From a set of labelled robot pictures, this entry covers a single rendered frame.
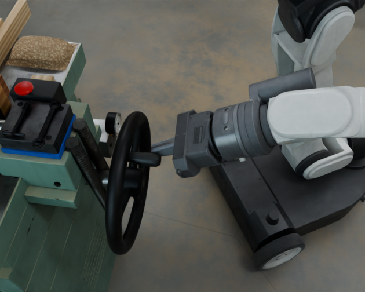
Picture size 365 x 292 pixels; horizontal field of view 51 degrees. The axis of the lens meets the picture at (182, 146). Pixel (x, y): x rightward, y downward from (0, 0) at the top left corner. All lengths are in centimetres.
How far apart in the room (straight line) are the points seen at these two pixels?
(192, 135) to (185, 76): 152
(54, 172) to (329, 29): 63
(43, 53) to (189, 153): 44
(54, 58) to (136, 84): 124
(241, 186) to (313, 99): 101
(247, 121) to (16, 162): 39
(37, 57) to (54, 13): 179
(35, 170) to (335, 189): 121
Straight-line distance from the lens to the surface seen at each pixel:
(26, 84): 70
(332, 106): 53
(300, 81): 58
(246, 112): 58
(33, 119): 68
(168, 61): 222
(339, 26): 92
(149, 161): 67
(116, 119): 107
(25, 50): 93
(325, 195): 160
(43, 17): 268
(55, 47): 91
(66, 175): 69
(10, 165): 72
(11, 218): 74
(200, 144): 61
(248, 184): 152
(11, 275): 79
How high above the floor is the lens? 149
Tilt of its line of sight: 55 degrees down
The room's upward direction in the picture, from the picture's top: straight up
